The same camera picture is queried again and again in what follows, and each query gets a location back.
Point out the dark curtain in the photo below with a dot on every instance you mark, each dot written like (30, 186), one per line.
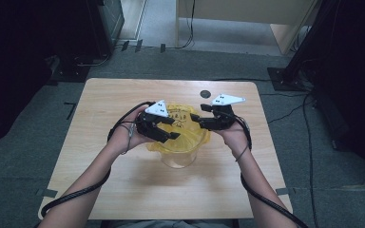
(19, 63)
(355, 79)

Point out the person's grey clothing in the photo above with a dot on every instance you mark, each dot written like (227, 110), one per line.
(171, 224)

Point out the black stand with base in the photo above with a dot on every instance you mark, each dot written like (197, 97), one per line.
(286, 79)

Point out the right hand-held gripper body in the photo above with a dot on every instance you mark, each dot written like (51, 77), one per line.
(223, 118)

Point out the clear plastic bin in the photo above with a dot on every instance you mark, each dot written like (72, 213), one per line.
(179, 160)

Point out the person's left hand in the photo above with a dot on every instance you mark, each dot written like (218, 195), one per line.
(122, 137)

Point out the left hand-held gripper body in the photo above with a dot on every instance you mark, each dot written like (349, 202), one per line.
(147, 123)

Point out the yellow plastic bag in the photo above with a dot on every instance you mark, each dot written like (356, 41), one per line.
(187, 136)

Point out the wooden desk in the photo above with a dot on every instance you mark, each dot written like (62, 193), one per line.
(247, 9)

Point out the person's right hand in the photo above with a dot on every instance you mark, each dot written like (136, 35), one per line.
(237, 139)

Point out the black round table grommet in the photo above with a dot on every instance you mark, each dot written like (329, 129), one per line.
(205, 94)

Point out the grey tape strip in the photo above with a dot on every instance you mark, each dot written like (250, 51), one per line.
(47, 193)
(284, 191)

